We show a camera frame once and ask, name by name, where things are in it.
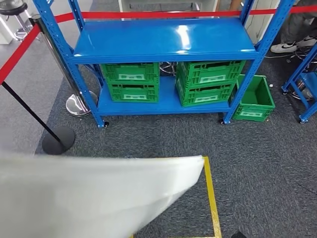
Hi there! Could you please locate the white curved plastic part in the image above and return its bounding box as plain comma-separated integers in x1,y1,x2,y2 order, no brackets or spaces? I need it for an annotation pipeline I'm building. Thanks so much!
0,154,205,238

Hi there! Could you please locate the blue metal shelf rack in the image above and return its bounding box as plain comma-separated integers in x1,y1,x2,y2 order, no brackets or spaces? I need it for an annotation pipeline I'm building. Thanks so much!
32,0,297,129
282,44,317,125

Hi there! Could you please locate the red barrier belt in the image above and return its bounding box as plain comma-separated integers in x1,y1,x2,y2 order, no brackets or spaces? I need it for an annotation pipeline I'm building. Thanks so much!
0,23,42,85
54,4,317,24

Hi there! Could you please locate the person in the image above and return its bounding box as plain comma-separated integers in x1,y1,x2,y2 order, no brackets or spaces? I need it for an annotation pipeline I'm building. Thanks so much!
270,0,317,54
228,0,245,11

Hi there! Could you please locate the white panel board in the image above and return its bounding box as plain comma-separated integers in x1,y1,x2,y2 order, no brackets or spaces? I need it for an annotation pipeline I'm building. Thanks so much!
245,0,282,43

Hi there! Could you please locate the chrome chair base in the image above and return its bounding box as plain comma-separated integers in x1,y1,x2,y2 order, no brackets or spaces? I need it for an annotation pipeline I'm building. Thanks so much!
285,47,317,101

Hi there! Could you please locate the black stool with chrome legs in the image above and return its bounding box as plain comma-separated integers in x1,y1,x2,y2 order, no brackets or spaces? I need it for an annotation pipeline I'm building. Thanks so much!
0,0,34,42

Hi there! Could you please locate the black stanchion post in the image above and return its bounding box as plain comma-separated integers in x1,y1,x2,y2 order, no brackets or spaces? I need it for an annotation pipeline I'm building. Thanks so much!
1,81,76,156

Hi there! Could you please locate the chrome stanchion post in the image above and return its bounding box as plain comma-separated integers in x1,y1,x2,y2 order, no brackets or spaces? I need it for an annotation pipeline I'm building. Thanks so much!
29,13,99,118

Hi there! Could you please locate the white floor cable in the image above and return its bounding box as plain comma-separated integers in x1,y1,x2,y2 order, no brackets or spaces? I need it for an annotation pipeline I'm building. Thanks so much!
264,52,289,60

